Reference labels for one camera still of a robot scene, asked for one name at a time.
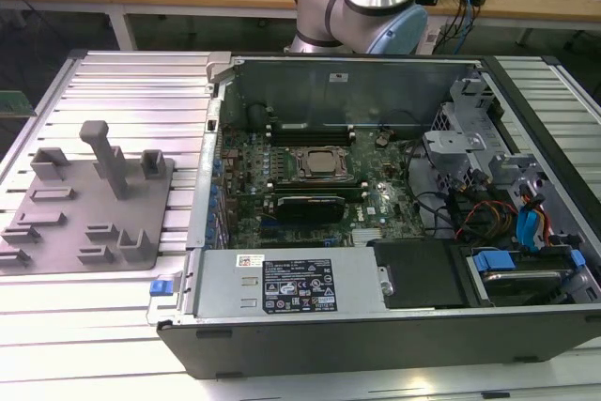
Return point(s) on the green RAM stick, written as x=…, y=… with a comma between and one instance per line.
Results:
x=14, y=103

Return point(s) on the black RAM slot bank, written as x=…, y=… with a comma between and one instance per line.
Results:
x=319, y=190
x=310, y=138

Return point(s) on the RAM stick with silver label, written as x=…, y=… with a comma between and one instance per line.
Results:
x=300, y=126

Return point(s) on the silver CPU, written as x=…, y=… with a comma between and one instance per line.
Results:
x=326, y=161

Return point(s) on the black graphics card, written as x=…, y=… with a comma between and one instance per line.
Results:
x=310, y=209

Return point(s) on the green motherboard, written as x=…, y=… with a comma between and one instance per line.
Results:
x=249, y=171

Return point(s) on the round coin battery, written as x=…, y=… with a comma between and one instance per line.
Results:
x=381, y=139

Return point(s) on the small silver heat sink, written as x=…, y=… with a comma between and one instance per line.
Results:
x=366, y=236

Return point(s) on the silver power supply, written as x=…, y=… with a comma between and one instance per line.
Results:
x=220, y=288

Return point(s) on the black drive cover plate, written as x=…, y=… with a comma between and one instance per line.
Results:
x=418, y=274

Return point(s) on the grey metal drive cage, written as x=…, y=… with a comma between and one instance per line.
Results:
x=451, y=143

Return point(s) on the blue case latch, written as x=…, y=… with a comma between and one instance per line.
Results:
x=159, y=288

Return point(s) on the open black PC case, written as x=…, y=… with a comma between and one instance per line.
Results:
x=375, y=349

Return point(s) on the grey parts rack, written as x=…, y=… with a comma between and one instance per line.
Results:
x=94, y=213

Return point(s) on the hard disk in blue carrier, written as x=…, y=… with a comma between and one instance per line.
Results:
x=495, y=262

